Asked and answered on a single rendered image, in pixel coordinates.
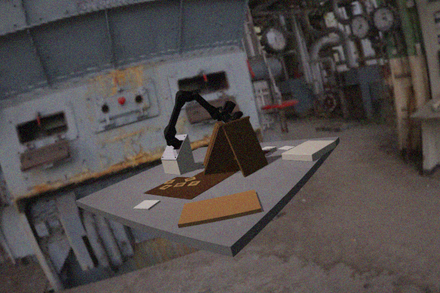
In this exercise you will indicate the tan flat rectangular board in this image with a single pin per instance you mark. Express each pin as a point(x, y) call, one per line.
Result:
point(219, 208)

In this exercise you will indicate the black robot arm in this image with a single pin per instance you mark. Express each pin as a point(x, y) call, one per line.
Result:
point(181, 97)

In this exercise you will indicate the brown wooden board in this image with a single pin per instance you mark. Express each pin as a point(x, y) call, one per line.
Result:
point(234, 139)

